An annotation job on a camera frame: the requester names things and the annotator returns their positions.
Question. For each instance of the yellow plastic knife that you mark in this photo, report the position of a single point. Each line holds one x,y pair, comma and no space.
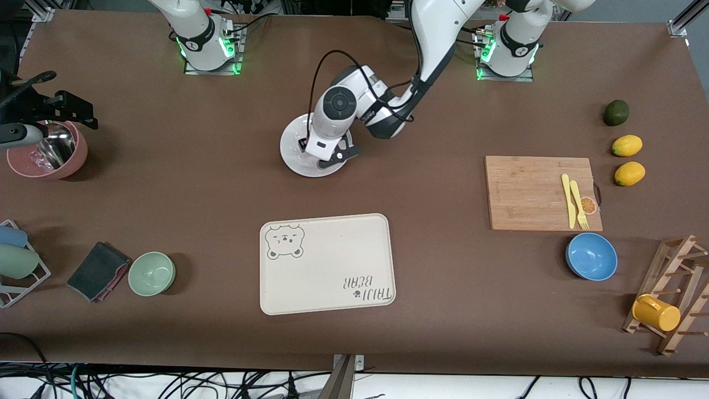
569,202

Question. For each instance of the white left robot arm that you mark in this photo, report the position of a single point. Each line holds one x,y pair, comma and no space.
437,33

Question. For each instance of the dark green lime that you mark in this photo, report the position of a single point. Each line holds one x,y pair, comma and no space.
616,113

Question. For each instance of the orange slice piece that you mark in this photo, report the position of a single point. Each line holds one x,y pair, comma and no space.
590,206

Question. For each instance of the pale green bowl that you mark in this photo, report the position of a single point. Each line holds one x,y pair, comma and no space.
151,274

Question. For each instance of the pale green cup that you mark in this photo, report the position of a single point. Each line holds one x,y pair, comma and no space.
16,261

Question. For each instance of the pale blue cup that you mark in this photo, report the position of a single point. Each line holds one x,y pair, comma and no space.
12,236

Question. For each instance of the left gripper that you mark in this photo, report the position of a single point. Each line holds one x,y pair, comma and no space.
302,144

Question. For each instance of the yellow lemon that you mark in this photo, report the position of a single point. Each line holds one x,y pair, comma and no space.
630,173
627,146

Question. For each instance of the pink bowl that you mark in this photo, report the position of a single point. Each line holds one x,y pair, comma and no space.
75,160

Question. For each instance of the yellow mug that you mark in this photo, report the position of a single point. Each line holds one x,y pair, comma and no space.
659,315

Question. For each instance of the yellow plastic fork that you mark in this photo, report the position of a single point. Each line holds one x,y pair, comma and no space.
579,205

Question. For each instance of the blue bowl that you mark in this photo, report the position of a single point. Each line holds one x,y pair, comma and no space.
591,256

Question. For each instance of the metal camera mount arm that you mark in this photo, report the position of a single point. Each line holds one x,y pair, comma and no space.
340,382

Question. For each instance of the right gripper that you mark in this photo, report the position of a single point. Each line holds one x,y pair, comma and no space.
34,103

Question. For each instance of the dark grey folded cloth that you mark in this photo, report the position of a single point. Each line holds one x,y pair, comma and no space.
97,271

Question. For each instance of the wooden peg rack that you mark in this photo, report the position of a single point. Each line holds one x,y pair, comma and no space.
668,343

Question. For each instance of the white round plate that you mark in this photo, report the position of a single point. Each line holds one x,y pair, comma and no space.
291,152

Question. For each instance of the metal ladle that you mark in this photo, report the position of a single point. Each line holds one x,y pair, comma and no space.
58,147

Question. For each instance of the wooden cutting board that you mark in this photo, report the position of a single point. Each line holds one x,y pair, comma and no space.
526,188

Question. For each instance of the aluminium frame corner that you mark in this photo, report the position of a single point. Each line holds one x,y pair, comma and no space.
43,11
684,19

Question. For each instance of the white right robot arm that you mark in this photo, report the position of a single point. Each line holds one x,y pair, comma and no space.
194,27

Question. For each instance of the cream bear print tray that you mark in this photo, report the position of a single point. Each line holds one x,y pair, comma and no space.
332,260

